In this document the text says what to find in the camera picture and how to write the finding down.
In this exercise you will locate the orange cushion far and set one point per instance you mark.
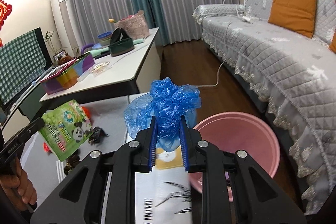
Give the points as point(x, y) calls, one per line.
point(332, 45)

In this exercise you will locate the green checkered cloth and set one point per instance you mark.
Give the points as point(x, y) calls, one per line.
point(22, 61)

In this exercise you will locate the white side table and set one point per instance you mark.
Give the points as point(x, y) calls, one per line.
point(131, 73)

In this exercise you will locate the pink lace basket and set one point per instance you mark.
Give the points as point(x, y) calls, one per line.
point(134, 25)

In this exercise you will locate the pink plastic trash bin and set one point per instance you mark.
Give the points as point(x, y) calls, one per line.
point(233, 131)

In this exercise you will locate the person left hand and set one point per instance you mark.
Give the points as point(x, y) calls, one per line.
point(18, 188)

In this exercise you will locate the colourful gift box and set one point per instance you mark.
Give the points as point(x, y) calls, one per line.
point(65, 76)

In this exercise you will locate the white air conditioner tower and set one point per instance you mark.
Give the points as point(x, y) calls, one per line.
point(67, 29)

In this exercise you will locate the dark green basket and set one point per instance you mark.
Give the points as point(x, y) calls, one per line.
point(120, 42)

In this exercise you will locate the red wall decoration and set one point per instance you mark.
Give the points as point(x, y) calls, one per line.
point(5, 11)

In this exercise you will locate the grey table mat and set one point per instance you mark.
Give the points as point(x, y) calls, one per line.
point(45, 170)

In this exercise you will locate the orange cushion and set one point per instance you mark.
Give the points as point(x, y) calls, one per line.
point(332, 45)
point(295, 15)

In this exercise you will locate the blue plastic bag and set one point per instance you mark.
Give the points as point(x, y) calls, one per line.
point(167, 102)

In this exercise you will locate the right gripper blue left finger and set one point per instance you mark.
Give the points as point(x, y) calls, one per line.
point(153, 143)

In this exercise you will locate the dark floral cloth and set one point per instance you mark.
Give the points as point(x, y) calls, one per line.
point(72, 162)

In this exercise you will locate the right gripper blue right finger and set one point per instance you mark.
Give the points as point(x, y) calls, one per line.
point(183, 143)

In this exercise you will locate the orange cushion near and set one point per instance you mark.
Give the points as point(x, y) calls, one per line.
point(295, 15)

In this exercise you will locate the grey quilted sofa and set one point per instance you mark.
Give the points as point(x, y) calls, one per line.
point(294, 75)

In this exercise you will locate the black snack wrapper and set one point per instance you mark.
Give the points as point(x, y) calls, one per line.
point(96, 136)

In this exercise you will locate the green panda snack pouch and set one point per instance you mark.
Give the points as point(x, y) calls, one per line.
point(66, 128)

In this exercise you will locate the red plastic wrapper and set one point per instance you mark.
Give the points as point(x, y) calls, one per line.
point(46, 148)

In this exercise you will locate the stacked coloured bowls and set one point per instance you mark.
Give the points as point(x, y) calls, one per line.
point(104, 39)

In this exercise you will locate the white printed tablecloth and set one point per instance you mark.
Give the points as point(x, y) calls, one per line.
point(164, 194)

